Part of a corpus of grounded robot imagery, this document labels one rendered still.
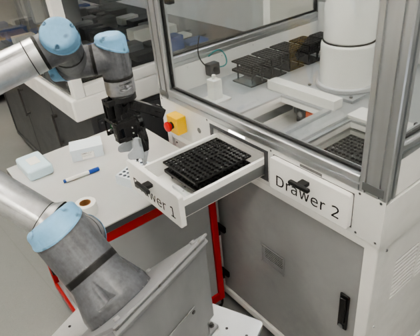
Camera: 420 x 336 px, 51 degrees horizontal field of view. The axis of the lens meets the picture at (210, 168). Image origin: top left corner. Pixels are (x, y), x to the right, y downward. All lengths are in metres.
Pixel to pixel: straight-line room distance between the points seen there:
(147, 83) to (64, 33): 1.22
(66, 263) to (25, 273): 1.70
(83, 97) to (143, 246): 0.77
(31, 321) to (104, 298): 1.46
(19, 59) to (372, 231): 0.92
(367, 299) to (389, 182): 0.41
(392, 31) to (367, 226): 0.50
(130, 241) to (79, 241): 0.66
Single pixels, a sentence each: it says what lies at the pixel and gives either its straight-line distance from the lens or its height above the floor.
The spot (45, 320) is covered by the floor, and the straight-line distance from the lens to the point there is 2.30.
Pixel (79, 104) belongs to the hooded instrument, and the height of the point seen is 0.88.
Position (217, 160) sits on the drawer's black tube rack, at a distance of 1.39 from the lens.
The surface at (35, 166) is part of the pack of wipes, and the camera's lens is 1.78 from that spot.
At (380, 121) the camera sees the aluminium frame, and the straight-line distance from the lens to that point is 1.06.
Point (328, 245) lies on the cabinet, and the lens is 1.38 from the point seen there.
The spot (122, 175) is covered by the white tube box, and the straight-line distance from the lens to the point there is 1.58.
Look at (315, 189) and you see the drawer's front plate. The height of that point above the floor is 0.90.
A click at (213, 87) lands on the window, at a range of 1.50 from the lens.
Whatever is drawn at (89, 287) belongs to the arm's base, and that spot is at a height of 1.01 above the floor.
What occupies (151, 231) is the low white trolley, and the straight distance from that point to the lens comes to 1.56.
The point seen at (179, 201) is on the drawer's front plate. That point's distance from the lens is 1.20.
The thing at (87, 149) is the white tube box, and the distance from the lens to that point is 1.80.
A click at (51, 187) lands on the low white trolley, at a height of 0.76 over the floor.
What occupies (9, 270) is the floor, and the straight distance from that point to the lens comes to 2.65.
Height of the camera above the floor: 1.61
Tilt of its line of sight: 32 degrees down
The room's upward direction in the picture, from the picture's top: 6 degrees counter-clockwise
